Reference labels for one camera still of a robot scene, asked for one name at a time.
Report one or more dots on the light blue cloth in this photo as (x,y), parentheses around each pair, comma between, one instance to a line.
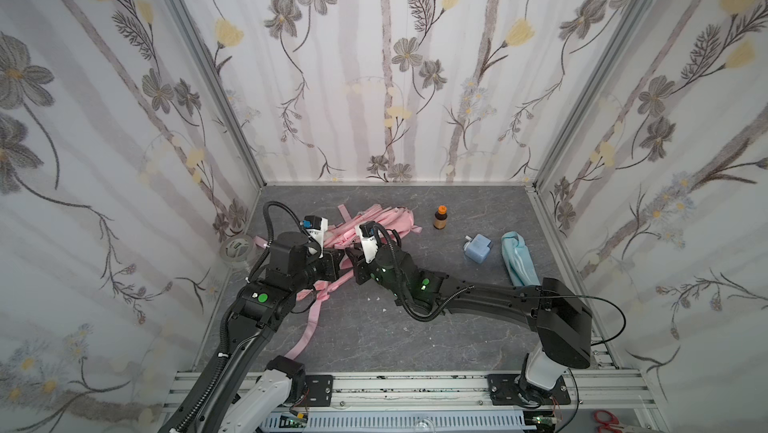
(518,261)

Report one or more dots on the red scissors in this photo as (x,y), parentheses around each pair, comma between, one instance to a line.
(607,422)

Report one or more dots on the pink student backpack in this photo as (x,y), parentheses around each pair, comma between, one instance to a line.
(348,234)

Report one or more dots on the aluminium mounting rail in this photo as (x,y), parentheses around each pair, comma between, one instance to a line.
(284,398)

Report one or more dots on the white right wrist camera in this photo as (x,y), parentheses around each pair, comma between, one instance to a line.
(367,234)

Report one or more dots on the small brown orange-capped bottle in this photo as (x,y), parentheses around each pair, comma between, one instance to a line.
(440,217)

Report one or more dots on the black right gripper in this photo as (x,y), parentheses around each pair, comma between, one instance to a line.
(363,271)

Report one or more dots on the light blue ink bottle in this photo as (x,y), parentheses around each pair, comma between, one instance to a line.
(477,248)

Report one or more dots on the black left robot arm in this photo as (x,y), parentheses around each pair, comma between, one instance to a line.
(292,261)

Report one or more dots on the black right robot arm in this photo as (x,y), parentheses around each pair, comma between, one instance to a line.
(561,319)

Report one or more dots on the clear tape roll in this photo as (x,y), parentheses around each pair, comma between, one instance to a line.
(239,252)

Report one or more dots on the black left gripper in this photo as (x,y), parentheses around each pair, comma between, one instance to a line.
(330,265)

